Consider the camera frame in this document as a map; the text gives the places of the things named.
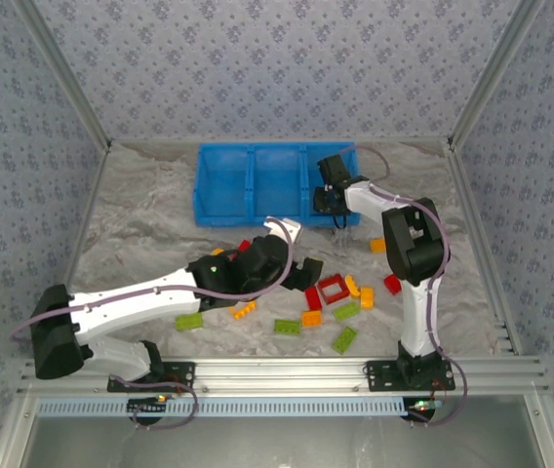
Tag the long red lego brick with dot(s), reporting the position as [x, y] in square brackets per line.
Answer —
[244, 245]

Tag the red square lego frame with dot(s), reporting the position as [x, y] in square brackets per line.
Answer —
[336, 298]

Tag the orange lego brick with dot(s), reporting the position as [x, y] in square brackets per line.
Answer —
[312, 319]
[378, 245]

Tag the yellow lego arch piece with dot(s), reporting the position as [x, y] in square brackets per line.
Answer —
[353, 287]

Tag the green lego brick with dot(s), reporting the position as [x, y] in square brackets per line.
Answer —
[188, 322]
[287, 327]
[346, 312]
[344, 339]

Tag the long yellow lego brick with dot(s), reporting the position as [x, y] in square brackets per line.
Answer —
[243, 310]

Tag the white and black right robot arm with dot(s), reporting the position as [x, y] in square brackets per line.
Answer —
[416, 312]

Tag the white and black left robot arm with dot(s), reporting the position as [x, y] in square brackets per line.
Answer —
[126, 304]

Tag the grey metal panel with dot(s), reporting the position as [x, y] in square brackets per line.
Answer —
[277, 443]

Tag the small black electronics board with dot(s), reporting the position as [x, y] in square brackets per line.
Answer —
[421, 407]
[147, 406]

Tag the long aluminium mounting rail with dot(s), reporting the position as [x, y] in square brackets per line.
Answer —
[282, 373]

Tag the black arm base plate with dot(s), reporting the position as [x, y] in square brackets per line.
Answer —
[379, 378]
[182, 375]

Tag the aluminium table edge rail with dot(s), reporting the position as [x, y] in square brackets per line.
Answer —
[94, 195]

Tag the aluminium frame post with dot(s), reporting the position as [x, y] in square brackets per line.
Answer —
[493, 73]
[69, 78]

